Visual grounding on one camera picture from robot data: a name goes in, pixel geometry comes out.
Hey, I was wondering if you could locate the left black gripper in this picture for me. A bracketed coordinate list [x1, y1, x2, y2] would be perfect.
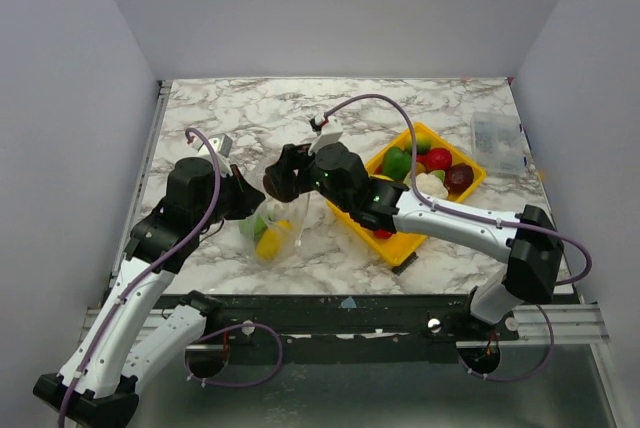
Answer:
[195, 164, 267, 231]

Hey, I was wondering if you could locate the clear zip top bag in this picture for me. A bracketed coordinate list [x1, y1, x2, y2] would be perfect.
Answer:
[238, 168, 310, 265]

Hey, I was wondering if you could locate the yellow lemon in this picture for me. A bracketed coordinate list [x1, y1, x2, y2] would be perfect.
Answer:
[255, 220, 293, 261]

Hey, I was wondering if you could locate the red strawberry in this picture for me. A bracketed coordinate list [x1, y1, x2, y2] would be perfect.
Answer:
[373, 229, 394, 240]

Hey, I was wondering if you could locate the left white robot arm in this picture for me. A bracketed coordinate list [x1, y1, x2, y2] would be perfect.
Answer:
[33, 157, 265, 427]

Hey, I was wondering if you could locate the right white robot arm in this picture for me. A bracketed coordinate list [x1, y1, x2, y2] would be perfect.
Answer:
[263, 142, 564, 340]

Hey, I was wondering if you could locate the yellow banana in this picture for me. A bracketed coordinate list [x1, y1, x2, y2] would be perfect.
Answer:
[373, 174, 395, 182]

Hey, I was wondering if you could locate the green bell pepper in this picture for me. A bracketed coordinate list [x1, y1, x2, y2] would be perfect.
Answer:
[380, 146, 412, 181]

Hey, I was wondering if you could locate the yellow green mango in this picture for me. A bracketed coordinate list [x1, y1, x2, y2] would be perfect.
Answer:
[404, 132, 432, 156]

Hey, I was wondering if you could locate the yellow plastic tray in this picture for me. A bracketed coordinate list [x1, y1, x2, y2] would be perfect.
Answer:
[328, 123, 488, 267]

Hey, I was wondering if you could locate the white cauliflower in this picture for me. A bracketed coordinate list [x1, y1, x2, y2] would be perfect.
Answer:
[404, 173, 449, 200]

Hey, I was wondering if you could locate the red apple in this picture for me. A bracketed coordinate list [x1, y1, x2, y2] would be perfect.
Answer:
[421, 148, 453, 172]

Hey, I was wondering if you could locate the dark red plum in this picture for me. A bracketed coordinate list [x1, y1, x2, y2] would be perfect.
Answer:
[444, 163, 474, 193]

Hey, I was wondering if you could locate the clear plastic box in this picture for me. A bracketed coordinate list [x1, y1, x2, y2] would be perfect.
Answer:
[471, 112, 526, 176]

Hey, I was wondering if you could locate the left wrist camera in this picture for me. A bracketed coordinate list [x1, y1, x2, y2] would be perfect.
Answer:
[188, 134, 233, 160]

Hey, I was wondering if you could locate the black table front rail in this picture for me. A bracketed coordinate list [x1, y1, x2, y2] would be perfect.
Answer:
[158, 293, 519, 372]

